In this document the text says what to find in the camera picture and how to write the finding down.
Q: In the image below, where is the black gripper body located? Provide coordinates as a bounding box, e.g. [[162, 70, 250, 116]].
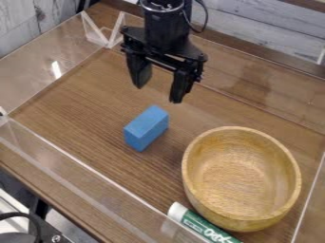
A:
[[120, 0, 209, 82]]

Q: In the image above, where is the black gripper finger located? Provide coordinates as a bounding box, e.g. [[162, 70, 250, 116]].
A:
[[127, 53, 152, 89], [168, 69, 194, 103]]

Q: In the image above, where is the blue rectangular block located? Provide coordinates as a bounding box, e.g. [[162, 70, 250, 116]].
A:
[[123, 105, 168, 152]]

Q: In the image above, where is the brown wooden bowl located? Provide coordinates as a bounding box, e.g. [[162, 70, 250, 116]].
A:
[[182, 126, 302, 233]]

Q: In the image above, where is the green white marker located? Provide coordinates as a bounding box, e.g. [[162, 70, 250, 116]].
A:
[[167, 202, 243, 243]]

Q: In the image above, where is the clear acrylic corner bracket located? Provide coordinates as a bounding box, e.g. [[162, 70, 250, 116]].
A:
[[82, 11, 126, 49]]

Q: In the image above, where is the clear acrylic front wall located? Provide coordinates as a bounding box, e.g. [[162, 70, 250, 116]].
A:
[[0, 116, 206, 243]]

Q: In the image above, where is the black cable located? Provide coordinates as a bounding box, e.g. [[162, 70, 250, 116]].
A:
[[0, 212, 43, 243]]

